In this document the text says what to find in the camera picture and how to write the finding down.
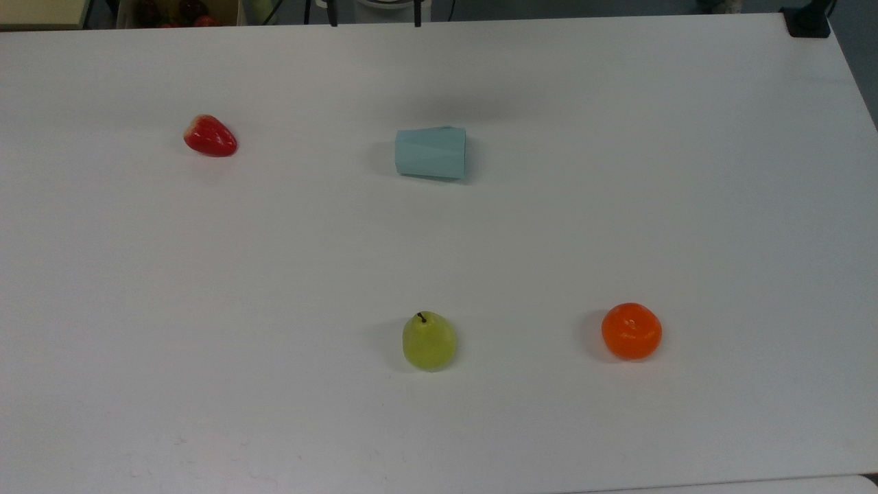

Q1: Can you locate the green toy pear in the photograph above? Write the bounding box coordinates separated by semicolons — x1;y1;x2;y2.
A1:
402;311;458;372

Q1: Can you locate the beige board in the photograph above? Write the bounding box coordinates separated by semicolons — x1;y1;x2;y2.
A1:
0;0;94;32

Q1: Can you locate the red toy strawberry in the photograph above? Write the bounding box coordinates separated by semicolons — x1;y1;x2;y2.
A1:
183;115;239;158

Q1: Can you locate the orange toy mandarin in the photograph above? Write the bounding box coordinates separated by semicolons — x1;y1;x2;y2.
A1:
602;303;663;361

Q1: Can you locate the cardboard box of fruit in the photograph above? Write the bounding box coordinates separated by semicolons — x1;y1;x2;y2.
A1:
115;0;242;30

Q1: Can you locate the black table clamp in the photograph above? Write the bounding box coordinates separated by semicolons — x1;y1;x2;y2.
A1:
781;0;836;39

